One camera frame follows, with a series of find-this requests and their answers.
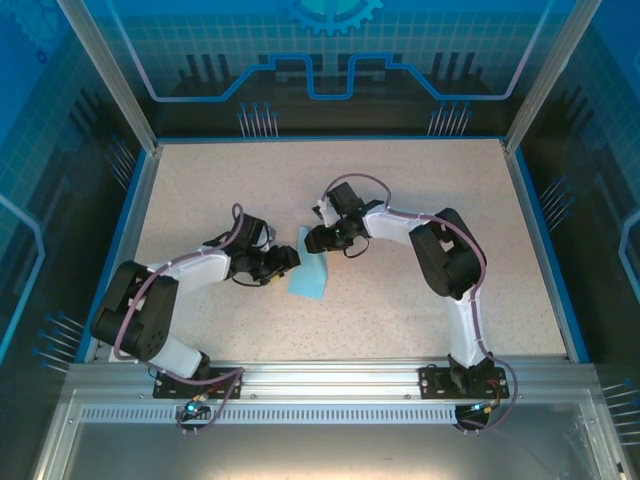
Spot sheet metal tray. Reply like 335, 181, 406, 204
29, 389, 634, 480

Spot slotted metal cable duct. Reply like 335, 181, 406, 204
78, 405, 504, 426

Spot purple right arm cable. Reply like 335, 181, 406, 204
322, 172, 519, 435

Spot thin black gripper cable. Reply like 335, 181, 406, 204
343, 237, 372, 260
231, 272, 274, 288

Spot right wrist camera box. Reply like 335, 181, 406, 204
311, 198, 337, 229

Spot thin black right gripper cable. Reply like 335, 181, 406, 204
343, 237, 372, 260

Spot aluminium mounting rail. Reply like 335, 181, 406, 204
66, 355, 600, 401

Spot aluminium frame post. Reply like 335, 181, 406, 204
501, 0, 604, 157
55, 0, 164, 157

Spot thin black left gripper cable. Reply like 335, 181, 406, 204
231, 272, 274, 288

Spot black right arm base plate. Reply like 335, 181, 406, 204
418, 364, 512, 400

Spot aluminium table edge rail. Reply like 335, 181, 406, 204
501, 141, 594, 365
83, 143, 164, 365

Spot connector board with LED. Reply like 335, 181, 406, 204
453, 401, 496, 435
175, 393, 210, 437

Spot light blue paper sheet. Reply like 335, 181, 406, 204
286, 224, 330, 302

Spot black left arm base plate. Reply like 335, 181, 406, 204
152, 366, 245, 400

